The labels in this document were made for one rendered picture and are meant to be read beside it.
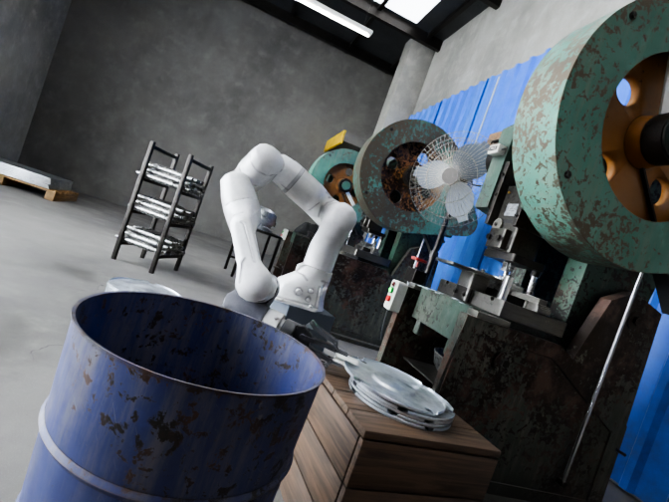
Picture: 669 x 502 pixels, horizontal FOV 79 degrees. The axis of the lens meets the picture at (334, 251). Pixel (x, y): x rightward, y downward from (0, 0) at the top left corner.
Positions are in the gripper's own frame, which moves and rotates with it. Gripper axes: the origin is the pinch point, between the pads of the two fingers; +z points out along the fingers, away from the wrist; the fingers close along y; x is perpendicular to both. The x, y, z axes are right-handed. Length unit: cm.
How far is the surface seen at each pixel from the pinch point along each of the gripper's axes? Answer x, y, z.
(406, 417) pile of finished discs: -15.1, -1.9, 18.3
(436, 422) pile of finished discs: -12.4, -0.8, 25.6
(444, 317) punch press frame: 50, 18, 28
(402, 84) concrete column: 553, 298, -93
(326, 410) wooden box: -10.8, -10.8, 0.3
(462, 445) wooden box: -13.5, -2.7, 32.8
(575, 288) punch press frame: 54, 48, 69
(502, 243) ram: 55, 54, 38
